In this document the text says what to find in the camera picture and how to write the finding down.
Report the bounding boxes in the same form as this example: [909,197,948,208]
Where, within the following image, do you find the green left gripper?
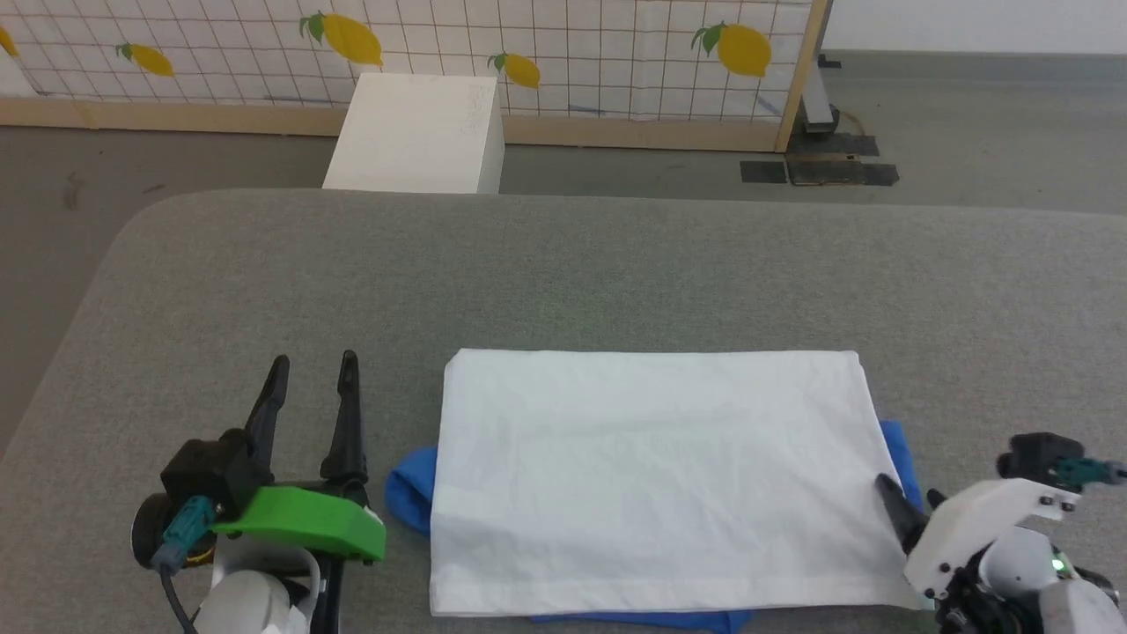
[211,350,387,565]

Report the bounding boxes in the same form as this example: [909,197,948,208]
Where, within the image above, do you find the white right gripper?
[873,473,1083,607]

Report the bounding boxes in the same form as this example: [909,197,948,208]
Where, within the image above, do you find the white and blue t-shirt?
[384,348,936,634]

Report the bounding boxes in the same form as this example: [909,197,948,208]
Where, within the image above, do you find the grey fabric sofa cushion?
[0,187,1127,634]

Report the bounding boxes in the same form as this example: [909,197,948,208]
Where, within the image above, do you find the white rectangular box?
[321,72,506,195]

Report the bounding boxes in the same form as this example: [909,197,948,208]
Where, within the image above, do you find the long black floor mat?
[785,160,901,188]

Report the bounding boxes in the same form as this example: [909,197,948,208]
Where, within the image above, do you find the dark brown floor plate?
[785,133,880,159]

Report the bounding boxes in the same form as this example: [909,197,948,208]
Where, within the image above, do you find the grey metal screen foot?
[797,54,843,136]

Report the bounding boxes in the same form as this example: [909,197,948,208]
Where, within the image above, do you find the lemon-print partition panel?
[0,0,834,154]

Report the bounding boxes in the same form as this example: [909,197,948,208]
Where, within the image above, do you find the lemon print grid screen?
[0,0,813,126]

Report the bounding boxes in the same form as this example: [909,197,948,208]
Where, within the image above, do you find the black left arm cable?
[151,496,218,634]

